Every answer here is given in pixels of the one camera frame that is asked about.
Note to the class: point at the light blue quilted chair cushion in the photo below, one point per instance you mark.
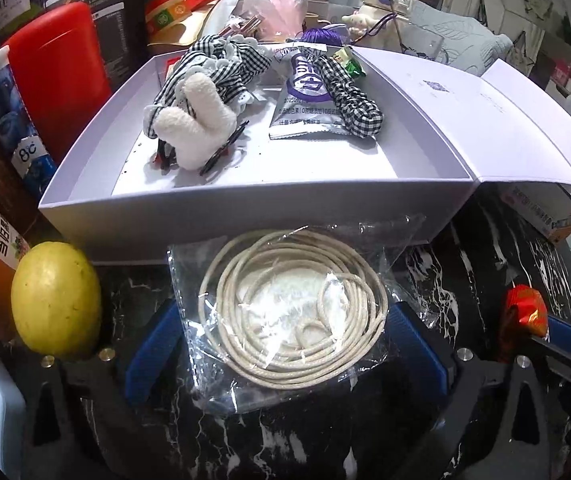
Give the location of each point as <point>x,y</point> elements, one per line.
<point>460,35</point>

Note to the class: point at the black white gingham scrunchie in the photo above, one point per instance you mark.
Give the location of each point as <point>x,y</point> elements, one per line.
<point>353,105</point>

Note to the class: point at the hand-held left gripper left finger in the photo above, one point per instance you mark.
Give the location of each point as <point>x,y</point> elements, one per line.
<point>151,355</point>

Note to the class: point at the black printed packet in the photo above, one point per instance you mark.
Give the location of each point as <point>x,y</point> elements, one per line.
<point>85,5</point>

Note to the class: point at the cream plush charm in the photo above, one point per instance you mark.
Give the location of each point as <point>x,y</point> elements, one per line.
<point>368,25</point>

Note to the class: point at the red plastic container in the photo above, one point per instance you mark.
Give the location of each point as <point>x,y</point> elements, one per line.
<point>60,80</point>

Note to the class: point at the lavender gift box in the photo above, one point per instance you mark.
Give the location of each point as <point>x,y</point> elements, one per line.
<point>275,195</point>

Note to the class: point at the purple white sachet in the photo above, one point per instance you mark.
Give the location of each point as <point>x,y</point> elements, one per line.
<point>300,100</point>

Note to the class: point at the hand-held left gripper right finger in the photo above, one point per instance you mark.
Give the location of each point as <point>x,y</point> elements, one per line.
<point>415,345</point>

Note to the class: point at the red candy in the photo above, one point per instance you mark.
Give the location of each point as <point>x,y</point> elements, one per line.
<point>525,310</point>

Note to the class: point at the white orange carton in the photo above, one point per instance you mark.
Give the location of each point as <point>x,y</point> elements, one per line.
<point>540,210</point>

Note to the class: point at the yellow round fruit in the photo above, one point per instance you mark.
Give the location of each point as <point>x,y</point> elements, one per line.
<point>55,300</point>

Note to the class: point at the red green printed box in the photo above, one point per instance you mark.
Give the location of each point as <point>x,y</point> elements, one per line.
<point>180,5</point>

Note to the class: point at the green wrapped candy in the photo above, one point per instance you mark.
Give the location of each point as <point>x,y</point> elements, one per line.
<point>350,62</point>

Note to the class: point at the plush bunny gingham hair clip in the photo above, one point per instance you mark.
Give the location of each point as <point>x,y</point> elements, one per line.
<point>200,110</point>

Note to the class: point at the blue printed can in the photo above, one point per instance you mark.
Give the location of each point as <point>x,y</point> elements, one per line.
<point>7,120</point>

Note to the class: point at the purple yarn ball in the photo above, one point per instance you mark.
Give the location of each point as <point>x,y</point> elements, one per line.
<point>323,35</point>

